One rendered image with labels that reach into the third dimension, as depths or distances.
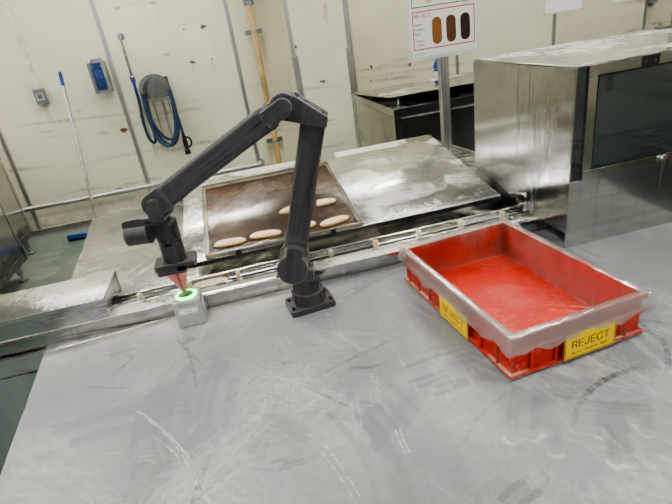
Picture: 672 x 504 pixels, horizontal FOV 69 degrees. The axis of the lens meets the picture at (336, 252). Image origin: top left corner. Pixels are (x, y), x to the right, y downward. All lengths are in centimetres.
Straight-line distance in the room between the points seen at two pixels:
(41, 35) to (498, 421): 485
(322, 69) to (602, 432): 425
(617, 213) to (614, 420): 75
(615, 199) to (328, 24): 366
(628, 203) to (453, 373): 80
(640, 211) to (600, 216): 13
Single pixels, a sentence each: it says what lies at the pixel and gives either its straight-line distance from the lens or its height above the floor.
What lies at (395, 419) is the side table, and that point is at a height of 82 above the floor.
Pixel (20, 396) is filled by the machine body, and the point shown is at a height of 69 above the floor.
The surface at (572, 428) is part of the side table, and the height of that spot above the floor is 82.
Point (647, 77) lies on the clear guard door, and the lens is 153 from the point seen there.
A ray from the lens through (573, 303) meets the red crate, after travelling 126.
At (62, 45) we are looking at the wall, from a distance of 518.
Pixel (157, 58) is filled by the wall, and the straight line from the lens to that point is 505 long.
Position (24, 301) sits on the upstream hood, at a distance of 158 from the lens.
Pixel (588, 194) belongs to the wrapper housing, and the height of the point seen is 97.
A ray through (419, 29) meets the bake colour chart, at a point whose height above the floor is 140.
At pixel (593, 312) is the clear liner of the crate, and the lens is 105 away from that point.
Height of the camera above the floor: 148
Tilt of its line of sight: 25 degrees down
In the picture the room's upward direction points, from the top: 9 degrees counter-clockwise
